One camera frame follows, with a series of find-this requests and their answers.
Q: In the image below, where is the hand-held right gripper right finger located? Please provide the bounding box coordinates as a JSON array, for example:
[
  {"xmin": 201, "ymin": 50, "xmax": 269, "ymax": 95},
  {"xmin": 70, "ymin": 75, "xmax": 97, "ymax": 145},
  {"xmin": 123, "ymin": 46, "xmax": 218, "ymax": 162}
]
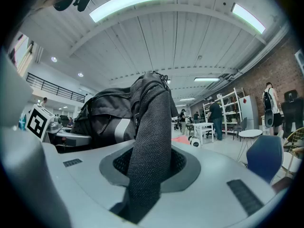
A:
[{"xmin": 140, "ymin": 141, "xmax": 290, "ymax": 228}]

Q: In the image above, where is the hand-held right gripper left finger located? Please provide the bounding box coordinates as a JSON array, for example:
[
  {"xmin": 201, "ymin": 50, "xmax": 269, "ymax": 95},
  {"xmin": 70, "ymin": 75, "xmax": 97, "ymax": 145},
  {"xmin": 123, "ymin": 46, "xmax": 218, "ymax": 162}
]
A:
[{"xmin": 42, "ymin": 140, "xmax": 135, "ymax": 228}]

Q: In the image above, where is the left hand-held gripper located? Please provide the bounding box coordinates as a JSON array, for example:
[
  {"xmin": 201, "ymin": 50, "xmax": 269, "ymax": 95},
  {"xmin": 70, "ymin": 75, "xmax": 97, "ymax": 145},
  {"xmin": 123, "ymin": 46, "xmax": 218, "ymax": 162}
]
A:
[{"xmin": 25, "ymin": 104, "xmax": 92, "ymax": 147}]

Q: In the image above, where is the black backpack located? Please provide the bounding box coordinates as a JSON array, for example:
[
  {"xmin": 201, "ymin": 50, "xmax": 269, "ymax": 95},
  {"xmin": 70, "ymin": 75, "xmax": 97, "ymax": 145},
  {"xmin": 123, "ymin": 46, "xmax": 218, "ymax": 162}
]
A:
[{"xmin": 70, "ymin": 70, "xmax": 179, "ymax": 225}]

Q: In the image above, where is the pink fabric surface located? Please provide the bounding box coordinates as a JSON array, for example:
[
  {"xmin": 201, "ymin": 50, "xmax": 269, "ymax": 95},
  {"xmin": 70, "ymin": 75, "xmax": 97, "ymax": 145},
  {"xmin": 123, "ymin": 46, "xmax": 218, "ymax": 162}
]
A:
[{"xmin": 171, "ymin": 136, "xmax": 191, "ymax": 144}]

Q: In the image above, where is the black mezzanine railing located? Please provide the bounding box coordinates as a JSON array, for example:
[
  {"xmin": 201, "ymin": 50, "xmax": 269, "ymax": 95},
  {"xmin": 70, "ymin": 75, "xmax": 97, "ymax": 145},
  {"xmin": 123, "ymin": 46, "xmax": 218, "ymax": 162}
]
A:
[{"xmin": 26, "ymin": 72, "xmax": 86, "ymax": 104}]

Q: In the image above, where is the white rounded machine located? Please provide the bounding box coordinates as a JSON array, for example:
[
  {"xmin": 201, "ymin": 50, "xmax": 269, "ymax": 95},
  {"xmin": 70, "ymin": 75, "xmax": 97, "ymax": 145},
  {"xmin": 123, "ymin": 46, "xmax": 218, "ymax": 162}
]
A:
[{"xmin": 187, "ymin": 135, "xmax": 202, "ymax": 149}]

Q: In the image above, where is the blue chair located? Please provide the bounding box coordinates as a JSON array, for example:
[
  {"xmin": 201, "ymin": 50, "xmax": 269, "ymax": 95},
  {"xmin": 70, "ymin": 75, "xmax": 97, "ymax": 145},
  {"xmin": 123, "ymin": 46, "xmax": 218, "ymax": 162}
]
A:
[{"xmin": 246, "ymin": 134, "xmax": 285, "ymax": 184}]

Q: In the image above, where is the white rectangular table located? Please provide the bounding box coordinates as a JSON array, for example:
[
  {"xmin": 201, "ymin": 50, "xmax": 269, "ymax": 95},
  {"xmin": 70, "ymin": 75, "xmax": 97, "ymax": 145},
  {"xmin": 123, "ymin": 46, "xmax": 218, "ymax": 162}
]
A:
[{"xmin": 192, "ymin": 122, "xmax": 214, "ymax": 145}]

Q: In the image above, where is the round white table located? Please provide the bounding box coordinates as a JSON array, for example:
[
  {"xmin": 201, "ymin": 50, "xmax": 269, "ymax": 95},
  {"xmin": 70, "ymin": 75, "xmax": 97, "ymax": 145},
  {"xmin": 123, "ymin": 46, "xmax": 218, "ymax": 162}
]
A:
[{"xmin": 237, "ymin": 129, "xmax": 263, "ymax": 161}]

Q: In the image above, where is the grey chair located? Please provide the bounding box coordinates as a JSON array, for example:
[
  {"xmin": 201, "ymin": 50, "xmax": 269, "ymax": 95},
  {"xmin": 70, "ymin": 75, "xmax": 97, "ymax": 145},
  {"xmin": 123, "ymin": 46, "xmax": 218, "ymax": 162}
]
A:
[{"xmin": 233, "ymin": 117, "xmax": 248, "ymax": 141}]

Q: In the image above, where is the white storage shelf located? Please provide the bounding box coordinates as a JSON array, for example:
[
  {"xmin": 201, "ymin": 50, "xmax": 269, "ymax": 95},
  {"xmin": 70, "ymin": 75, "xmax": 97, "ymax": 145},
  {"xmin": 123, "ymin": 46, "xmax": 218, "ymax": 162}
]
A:
[{"xmin": 202, "ymin": 87, "xmax": 246, "ymax": 135}]

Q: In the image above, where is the grey refrigerator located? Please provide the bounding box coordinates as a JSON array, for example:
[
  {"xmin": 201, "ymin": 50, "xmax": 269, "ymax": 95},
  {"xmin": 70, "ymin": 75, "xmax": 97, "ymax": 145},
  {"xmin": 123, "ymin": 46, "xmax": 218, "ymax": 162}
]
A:
[{"xmin": 238, "ymin": 94, "xmax": 259, "ymax": 131}]

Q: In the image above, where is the window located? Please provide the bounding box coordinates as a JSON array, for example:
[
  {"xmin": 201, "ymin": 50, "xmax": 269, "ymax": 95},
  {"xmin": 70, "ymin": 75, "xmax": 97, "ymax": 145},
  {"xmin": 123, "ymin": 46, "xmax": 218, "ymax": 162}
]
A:
[{"xmin": 9, "ymin": 32, "xmax": 35, "ymax": 77}]

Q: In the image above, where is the black office chair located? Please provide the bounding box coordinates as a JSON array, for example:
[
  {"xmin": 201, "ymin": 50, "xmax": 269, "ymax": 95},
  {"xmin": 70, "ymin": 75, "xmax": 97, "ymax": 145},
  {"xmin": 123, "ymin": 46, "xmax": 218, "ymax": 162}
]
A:
[{"xmin": 281, "ymin": 89, "xmax": 304, "ymax": 137}]

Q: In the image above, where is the wire chair with cushion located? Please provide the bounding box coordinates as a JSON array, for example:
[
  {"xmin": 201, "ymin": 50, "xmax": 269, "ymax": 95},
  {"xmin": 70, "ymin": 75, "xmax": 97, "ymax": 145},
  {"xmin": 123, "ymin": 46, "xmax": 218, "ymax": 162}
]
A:
[{"xmin": 282, "ymin": 127, "xmax": 304, "ymax": 175}]

